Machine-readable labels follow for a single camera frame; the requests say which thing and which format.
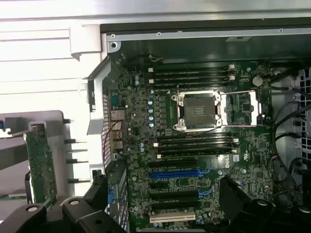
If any green motherboard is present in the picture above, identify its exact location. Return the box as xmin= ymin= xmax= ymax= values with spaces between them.
xmin=106 ymin=60 xmax=274 ymax=233

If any green RAM stick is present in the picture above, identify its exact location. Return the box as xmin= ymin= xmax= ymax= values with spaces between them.
xmin=0 ymin=190 xmax=28 ymax=200

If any long black expansion slot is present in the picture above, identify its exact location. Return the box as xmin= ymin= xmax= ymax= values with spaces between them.
xmin=150 ymin=203 xmax=198 ymax=212
xmin=150 ymin=191 xmax=199 ymax=202
xmin=148 ymin=159 xmax=198 ymax=169

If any white expansion slot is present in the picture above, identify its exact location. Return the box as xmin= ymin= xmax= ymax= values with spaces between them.
xmin=148 ymin=210 xmax=196 ymax=224

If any RAM slot with black clips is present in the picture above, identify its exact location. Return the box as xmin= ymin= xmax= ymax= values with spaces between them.
xmin=153 ymin=81 xmax=235 ymax=88
xmin=153 ymin=70 xmax=235 ymax=77
xmin=156 ymin=132 xmax=235 ymax=141
xmin=157 ymin=143 xmax=235 ymax=153

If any RAM slot with white clips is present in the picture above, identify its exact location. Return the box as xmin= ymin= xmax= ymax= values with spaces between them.
xmin=147 ymin=64 xmax=236 ymax=73
xmin=153 ymin=137 xmax=240 ymax=148
xmin=148 ymin=75 xmax=236 ymax=84
xmin=156 ymin=148 xmax=239 ymax=160

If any short black expansion slot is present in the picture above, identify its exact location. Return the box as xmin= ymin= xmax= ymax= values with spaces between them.
xmin=149 ymin=182 xmax=170 ymax=190

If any metal socket cover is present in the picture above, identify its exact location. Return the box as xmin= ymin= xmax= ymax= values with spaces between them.
xmin=218 ymin=90 xmax=264 ymax=127

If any CPU socket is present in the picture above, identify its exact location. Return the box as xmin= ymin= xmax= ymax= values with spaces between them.
xmin=170 ymin=91 xmax=223 ymax=133

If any thin metal locking lever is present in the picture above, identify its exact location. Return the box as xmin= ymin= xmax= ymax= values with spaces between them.
xmin=175 ymin=84 xmax=182 ymax=109

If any dark grey PC case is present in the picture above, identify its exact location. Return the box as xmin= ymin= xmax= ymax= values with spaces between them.
xmin=69 ymin=23 xmax=311 ymax=233

